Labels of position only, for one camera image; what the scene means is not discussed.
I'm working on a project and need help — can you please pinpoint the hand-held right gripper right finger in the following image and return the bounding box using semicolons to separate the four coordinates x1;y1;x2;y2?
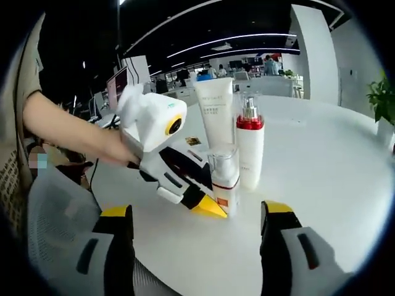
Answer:
259;199;346;296

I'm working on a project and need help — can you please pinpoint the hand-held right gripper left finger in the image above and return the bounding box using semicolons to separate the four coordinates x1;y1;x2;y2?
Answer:
75;203;136;296

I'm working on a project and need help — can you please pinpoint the small clear-capped skincare bottle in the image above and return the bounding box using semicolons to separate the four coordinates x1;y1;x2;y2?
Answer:
206;144;242;216

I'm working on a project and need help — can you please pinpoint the white skincare tube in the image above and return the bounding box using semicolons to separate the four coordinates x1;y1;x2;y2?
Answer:
193;76;236;149

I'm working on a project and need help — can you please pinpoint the red-collared white skincare bottle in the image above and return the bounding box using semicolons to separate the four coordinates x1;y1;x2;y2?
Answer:
235;94;265;191

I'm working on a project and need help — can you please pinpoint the person's left hand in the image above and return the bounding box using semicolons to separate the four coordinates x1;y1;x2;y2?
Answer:
98;128;146;170

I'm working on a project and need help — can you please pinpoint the long white office counter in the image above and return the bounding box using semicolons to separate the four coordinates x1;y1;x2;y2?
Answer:
154;83;198;105

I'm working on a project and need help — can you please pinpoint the computer monitor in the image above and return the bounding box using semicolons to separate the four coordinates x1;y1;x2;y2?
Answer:
106;66;129;109

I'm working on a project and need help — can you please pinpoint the white partition panel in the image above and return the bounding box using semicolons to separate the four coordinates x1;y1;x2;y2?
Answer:
122;54;152;89

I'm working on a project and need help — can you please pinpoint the grey mesh chair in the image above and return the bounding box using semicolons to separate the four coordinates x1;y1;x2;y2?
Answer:
27;174;173;296

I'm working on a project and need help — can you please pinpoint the green plant white pot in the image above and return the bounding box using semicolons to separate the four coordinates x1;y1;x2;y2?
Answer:
365;75;395;149

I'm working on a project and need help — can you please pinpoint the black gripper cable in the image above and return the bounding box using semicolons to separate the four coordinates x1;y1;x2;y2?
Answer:
88;157;103;213

